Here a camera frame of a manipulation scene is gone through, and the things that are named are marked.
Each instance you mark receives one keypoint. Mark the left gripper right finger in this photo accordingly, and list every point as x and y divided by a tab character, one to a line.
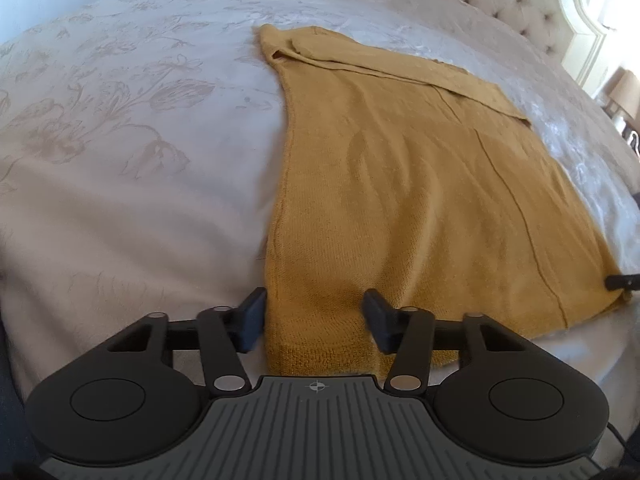
407	334

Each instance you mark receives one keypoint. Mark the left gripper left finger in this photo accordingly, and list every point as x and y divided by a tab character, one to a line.
223	334

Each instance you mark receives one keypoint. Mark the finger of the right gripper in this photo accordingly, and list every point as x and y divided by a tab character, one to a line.
623	282

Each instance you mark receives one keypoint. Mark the mustard yellow knit sweater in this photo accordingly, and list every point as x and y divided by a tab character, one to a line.
424	182

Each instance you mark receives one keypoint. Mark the beige bedside lamp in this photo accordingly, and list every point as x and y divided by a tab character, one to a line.
622	94

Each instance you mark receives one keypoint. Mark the white floral bedspread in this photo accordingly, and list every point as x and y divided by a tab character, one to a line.
141	144

